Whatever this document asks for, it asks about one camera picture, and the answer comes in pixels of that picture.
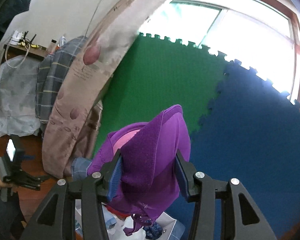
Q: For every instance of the purple underwear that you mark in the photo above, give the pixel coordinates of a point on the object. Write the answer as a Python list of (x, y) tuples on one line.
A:
[(148, 185)]

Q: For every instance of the navy floral underwear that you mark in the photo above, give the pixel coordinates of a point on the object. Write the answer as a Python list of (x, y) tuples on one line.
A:
[(154, 231)]

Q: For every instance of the wooden window frame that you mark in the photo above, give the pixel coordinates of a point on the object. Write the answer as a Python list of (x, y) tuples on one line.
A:
[(290, 30)]

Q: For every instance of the beige floral curtain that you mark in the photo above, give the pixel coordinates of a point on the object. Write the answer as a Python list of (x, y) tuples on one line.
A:
[(72, 126)]

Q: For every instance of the green foam mat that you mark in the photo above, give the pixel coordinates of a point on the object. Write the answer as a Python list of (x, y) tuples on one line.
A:
[(156, 74)]

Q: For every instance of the blue checked cloth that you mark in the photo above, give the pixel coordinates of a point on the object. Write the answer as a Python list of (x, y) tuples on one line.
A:
[(79, 168)]

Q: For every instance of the white floral bedding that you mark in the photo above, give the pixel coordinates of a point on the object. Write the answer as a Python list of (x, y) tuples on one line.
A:
[(18, 79)]

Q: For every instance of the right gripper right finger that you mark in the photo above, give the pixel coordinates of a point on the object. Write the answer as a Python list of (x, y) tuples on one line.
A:
[(241, 218)]

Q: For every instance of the grey plaid blanket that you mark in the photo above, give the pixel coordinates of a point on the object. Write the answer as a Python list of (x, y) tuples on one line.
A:
[(51, 74)]

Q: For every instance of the white Xincci shoe box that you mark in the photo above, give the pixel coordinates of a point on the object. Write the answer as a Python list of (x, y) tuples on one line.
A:
[(163, 227)]

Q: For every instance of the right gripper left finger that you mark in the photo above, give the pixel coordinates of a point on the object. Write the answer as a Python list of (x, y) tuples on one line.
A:
[(55, 215)]

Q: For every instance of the blue foam mat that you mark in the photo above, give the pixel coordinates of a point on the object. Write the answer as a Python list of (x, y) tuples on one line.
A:
[(241, 126)]

